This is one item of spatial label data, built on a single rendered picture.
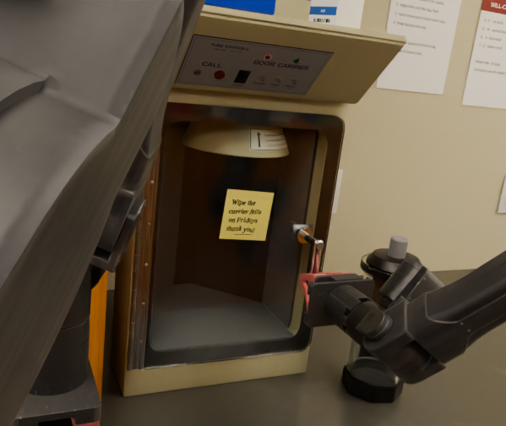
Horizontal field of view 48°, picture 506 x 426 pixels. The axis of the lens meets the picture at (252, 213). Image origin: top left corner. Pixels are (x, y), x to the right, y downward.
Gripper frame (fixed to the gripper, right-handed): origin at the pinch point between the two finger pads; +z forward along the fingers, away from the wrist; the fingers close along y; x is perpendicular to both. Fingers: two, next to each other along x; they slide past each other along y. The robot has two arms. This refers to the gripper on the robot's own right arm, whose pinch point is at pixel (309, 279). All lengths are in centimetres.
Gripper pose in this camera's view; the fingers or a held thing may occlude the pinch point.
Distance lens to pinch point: 89.6
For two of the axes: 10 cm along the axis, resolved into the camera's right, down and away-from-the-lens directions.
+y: -9.1, 0.1, -4.2
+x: -1.0, 9.6, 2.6
